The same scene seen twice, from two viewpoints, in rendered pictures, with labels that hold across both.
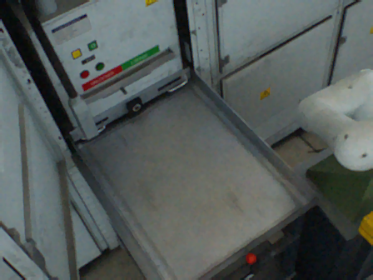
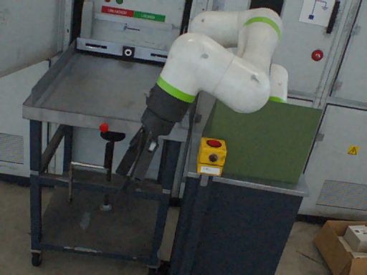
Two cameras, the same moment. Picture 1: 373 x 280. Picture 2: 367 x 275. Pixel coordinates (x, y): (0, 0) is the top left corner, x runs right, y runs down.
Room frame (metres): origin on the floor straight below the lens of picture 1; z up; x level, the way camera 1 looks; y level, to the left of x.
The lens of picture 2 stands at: (-0.58, -0.88, 1.53)
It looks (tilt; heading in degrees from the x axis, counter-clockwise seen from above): 27 degrees down; 20
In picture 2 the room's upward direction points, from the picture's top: 11 degrees clockwise
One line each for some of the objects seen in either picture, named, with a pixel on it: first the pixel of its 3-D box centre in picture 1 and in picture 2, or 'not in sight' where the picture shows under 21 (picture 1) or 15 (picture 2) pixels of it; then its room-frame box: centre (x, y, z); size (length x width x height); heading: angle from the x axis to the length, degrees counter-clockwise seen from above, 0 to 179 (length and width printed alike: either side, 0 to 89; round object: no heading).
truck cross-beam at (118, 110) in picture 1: (130, 99); (129, 49); (1.28, 0.19, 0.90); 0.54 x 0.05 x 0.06; 115
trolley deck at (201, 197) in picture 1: (187, 178); (117, 90); (0.92, 0.02, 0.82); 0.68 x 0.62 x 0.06; 25
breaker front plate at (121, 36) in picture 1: (118, 55); (135, 1); (1.26, 0.18, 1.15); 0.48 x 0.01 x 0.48; 115
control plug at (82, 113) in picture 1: (82, 115); (87, 18); (1.11, 0.34, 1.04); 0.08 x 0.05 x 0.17; 25
